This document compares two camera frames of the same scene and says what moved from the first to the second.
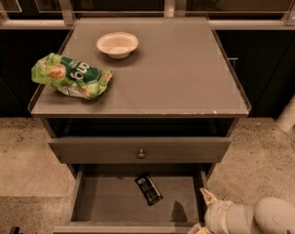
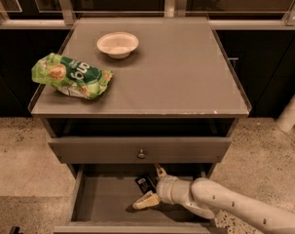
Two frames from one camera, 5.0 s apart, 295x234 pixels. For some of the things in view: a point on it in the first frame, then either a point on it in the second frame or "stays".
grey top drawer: (139, 149) stays
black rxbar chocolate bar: (149, 190) stays
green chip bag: (70, 75) stays
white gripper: (216, 215) -> (166, 189)
